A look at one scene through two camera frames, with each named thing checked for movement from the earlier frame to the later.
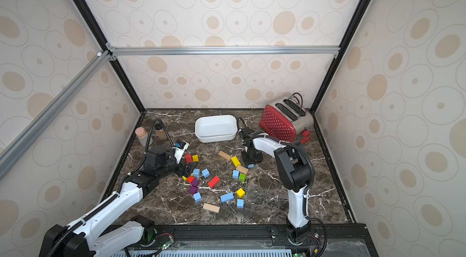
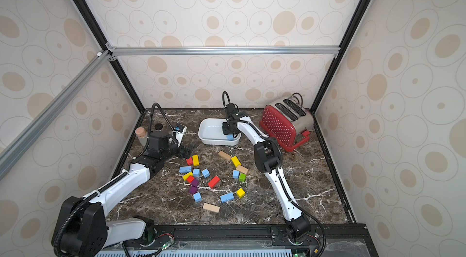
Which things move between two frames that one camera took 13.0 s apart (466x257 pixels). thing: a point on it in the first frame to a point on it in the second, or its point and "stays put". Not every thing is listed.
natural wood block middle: (242, 169) stays put
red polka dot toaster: (287, 119) stays put
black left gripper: (183, 171) to (182, 153)
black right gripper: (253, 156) to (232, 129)
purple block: (193, 188) stays put
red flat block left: (188, 158) stays put
